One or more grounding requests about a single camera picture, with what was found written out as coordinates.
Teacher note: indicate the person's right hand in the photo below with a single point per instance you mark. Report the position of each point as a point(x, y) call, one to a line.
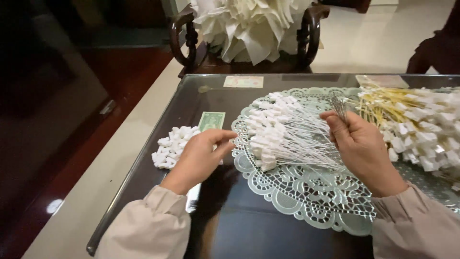
point(363, 151)

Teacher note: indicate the pile of yellow sticks with cubes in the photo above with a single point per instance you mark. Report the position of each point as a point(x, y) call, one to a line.
point(417, 122)

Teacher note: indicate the pile of loose white foam cubes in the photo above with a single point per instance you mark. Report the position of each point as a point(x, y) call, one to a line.
point(172, 145)

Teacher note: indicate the beige paper note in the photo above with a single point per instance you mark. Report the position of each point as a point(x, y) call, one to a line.
point(381, 81)

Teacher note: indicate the pink and green banknote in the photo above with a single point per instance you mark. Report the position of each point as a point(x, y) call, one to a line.
point(243, 81)

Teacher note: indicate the dark wooden furniture piece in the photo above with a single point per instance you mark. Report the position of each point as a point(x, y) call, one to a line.
point(436, 50)

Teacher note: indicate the person's left hand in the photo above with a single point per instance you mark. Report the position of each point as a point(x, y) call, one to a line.
point(196, 158)

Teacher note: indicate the pale green lace doily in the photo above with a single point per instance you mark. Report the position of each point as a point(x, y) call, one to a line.
point(305, 194)

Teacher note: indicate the dark wooden armchair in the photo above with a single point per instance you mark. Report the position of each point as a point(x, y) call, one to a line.
point(201, 46)

